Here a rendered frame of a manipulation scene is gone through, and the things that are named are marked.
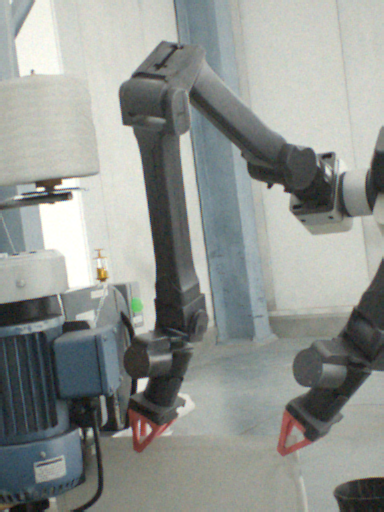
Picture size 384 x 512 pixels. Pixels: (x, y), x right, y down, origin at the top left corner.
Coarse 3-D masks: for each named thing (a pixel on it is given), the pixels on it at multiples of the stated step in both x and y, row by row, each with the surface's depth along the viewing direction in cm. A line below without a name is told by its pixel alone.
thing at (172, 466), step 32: (128, 448) 186; (160, 448) 182; (192, 448) 179; (224, 448) 176; (256, 448) 173; (96, 480) 190; (128, 480) 187; (160, 480) 183; (192, 480) 180; (224, 480) 177; (256, 480) 174; (288, 480) 171
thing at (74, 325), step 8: (72, 320) 161; (80, 320) 160; (88, 320) 160; (64, 328) 161; (72, 328) 160; (80, 328) 160; (88, 328) 159; (72, 400) 160; (80, 400) 160; (104, 400) 160; (72, 408) 159; (80, 408) 158; (104, 408) 160; (72, 416) 162; (80, 416) 161; (88, 416) 161; (96, 416) 160; (104, 416) 160; (80, 424) 162; (88, 424) 161
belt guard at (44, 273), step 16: (32, 256) 167; (48, 256) 157; (64, 256) 154; (0, 272) 145; (16, 272) 146; (32, 272) 147; (48, 272) 149; (64, 272) 153; (0, 288) 145; (16, 288) 146; (32, 288) 147; (48, 288) 149; (64, 288) 152
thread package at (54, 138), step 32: (0, 96) 159; (32, 96) 158; (64, 96) 160; (0, 128) 160; (32, 128) 158; (64, 128) 159; (0, 160) 161; (32, 160) 158; (64, 160) 159; (96, 160) 165
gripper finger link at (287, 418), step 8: (288, 416) 167; (296, 416) 166; (288, 424) 168; (296, 424) 167; (304, 424) 166; (280, 432) 170; (280, 440) 170; (304, 440) 167; (280, 448) 170; (288, 448) 169; (296, 448) 168
